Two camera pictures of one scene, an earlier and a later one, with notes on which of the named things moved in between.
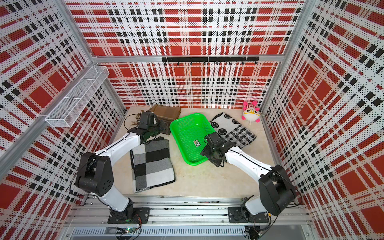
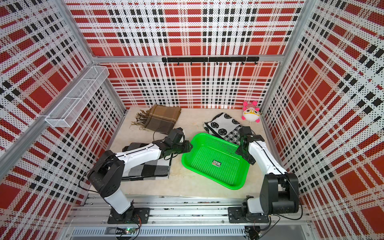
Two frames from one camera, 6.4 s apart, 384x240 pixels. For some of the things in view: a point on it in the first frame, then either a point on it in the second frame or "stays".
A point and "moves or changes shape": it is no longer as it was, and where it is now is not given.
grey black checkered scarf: (151, 164) moves or changes shape
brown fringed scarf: (166, 113) stays
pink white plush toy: (251, 112) stays
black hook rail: (211, 59) stays
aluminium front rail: (92, 211) stays
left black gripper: (162, 126) to (187, 147)
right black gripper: (206, 150) to (250, 159)
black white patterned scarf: (229, 127) stays
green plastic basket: (189, 132) to (215, 160)
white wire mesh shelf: (68, 110) stays
